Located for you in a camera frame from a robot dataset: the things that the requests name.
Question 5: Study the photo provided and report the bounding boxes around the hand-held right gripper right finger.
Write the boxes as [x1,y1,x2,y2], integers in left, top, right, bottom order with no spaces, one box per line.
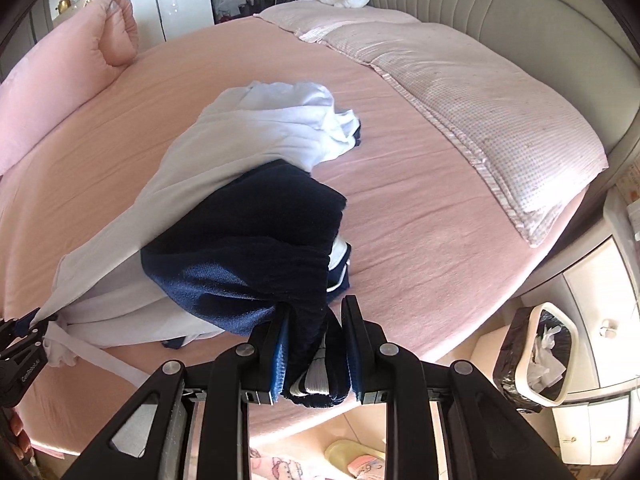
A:
[340,295,576,480]

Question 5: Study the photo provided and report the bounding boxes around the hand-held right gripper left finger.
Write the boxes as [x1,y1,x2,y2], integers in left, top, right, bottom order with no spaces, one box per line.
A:
[60,305,296,480]

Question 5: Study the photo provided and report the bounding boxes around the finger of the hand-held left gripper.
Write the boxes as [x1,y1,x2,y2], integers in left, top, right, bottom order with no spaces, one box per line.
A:
[0,310,51,361]

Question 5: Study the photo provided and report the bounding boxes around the navy shorts with white stripes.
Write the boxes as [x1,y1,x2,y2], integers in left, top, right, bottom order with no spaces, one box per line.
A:
[141,159,353,406]

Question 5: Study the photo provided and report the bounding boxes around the white belted dress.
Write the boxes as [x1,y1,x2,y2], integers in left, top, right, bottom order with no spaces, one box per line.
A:
[42,81,364,388]

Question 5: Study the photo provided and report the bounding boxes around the green slipper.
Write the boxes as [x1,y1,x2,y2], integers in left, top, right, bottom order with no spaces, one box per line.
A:
[324,439,387,480]

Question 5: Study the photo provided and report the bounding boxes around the printed fleece pyjamas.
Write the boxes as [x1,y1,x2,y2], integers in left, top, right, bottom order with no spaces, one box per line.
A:
[249,445,316,480]

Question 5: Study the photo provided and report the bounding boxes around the black bin with white rim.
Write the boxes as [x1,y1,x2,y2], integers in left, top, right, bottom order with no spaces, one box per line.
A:
[492,301,581,413]

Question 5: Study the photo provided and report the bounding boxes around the white crumpled paper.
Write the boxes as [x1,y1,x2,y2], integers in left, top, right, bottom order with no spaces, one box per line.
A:
[527,324,567,392]

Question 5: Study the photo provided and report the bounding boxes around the white drawer cabinet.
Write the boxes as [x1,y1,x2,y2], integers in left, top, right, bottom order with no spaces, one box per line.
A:
[520,190,640,466]

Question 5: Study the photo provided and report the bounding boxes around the pink printed bag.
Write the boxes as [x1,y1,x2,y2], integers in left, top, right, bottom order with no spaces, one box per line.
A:
[619,162,640,196]

